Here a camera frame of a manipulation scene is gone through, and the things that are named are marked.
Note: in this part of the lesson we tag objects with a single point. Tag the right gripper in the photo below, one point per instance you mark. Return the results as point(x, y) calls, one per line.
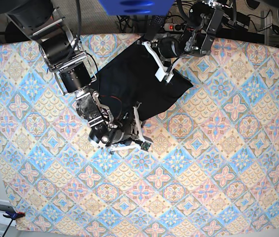
point(126, 131)

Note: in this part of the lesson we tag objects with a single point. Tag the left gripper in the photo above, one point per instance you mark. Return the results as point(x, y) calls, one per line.
point(166, 48)

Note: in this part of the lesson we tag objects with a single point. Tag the black T-shirt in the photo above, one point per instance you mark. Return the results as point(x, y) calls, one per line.
point(130, 78)

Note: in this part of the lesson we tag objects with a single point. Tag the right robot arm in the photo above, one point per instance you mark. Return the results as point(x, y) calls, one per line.
point(42, 22)

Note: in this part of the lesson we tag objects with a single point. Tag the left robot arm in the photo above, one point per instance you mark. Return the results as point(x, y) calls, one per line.
point(202, 24)

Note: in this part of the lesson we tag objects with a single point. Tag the white power strip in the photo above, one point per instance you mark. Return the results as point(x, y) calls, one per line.
point(174, 27)

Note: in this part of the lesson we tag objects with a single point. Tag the patterned tablecloth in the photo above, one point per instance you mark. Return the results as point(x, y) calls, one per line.
point(212, 170)

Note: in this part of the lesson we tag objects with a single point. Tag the blue clamp bottom left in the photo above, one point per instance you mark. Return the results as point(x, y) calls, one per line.
point(12, 216)

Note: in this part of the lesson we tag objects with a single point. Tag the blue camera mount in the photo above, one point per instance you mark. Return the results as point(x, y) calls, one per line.
point(137, 7)

